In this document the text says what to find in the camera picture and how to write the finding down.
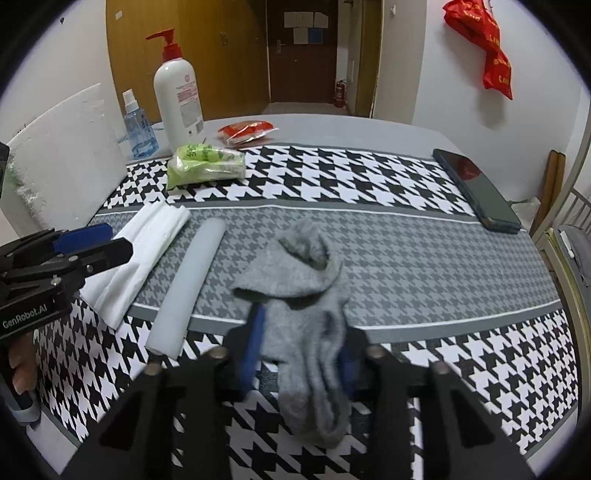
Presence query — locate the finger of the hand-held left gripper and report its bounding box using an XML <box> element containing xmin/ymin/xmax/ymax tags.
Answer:
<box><xmin>0</xmin><ymin>223</ymin><xmax>114</xmax><ymax>260</ymax></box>
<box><xmin>51</xmin><ymin>239</ymin><xmax>134</xmax><ymax>280</ymax></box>

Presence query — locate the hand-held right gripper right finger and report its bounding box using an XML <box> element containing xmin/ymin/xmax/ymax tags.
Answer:
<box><xmin>339</xmin><ymin>328</ymin><xmax>539</xmax><ymax>480</ymax></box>

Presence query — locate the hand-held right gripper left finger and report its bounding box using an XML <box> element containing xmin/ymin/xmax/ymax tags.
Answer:
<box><xmin>60</xmin><ymin>305</ymin><xmax>267</xmax><ymax>480</ymax></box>

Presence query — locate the white tissue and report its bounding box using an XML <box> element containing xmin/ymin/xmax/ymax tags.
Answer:
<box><xmin>81</xmin><ymin>203</ymin><xmax>191</xmax><ymax>328</ymax></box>

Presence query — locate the grey sock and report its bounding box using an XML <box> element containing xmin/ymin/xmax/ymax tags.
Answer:
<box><xmin>231</xmin><ymin>218</ymin><xmax>354</xmax><ymax>448</ymax></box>

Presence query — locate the white foam box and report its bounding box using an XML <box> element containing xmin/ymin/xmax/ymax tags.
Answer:
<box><xmin>2</xmin><ymin>83</ymin><xmax>127</xmax><ymax>234</ymax></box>

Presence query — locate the white foam tube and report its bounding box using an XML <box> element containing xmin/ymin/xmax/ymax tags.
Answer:
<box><xmin>145</xmin><ymin>219</ymin><xmax>227</xmax><ymax>358</ymax></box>

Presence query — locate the person's left hand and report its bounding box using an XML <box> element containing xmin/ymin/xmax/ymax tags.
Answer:
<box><xmin>6</xmin><ymin>330</ymin><xmax>40</xmax><ymax>398</ymax></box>

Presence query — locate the blue spray bottle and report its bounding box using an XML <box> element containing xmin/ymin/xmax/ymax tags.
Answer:
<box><xmin>122</xmin><ymin>89</ymin><xmax>160</xmax><ymax>160</ymax></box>

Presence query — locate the houndstooth table cloth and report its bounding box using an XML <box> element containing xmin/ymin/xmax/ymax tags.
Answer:
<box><xmin>28</xmin><ymin>144</ymin><xmax>580</xmax><ymax>480</ymax></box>

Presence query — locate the green snack packet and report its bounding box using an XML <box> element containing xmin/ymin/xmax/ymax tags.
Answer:
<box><xmin>166</xmin><ymin>144</ymin><xmax>247</xmax><ymax>190</ymax></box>

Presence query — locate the white lotion pump bottle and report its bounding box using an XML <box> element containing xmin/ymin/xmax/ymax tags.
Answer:
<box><xmin>146</xmin><ymin>28</ymin><xmax>205</xmax><ymax>155</ymax></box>

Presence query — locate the red snack packet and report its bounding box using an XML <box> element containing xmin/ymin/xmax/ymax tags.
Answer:
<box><xmin>218</xmin><ymin>119</ymin><xmax>280</xmax><ymax>147</ymax></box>

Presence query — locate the wooden wardrobe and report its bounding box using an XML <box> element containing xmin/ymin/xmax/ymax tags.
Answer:
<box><xmin>105</xmin><ymin>0</ymin><xmax>271</xmax><ymax>121</ymax></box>

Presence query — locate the black smartphone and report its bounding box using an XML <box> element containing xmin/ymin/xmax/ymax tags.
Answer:
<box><xmin>432</xmin><ymin>148</ymin><xmax>522</xmax><ymax>232</ymax></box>

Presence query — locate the grey bedding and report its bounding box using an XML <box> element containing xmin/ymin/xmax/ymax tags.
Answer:
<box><xmin>566</xmin><ymin>228</ymin><xmax>591</xmax><ymax>287</ymax></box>

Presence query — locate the dark brown door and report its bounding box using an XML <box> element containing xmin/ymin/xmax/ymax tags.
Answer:
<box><xmin>267</xmin><ymin>0</ymin><xmax>339</xmax><ymax>103</ymax></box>

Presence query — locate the wooden board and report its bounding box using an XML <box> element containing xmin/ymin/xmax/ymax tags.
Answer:
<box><xmin>547</xmin><ymin>150</ymin><xmax>568</xmax><ymax>217</ymax></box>

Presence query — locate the metal bunk bed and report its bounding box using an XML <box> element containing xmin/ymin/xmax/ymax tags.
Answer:
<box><xmin>531</xmin><ymin>120</ymin><xmax>591</xmax><ymax>296</ymax></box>

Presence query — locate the light wooden side door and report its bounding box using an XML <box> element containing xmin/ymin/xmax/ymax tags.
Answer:
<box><xmin>353</xmin><ymin>0</ymin><xmax>382</xmax><ymax>118</ymax></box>

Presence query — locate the red plastic bag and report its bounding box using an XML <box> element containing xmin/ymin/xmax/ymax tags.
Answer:
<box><xmin>443</xmin><ymin>0</ymin><xmax>514</xmax><ymax>101</ymax></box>

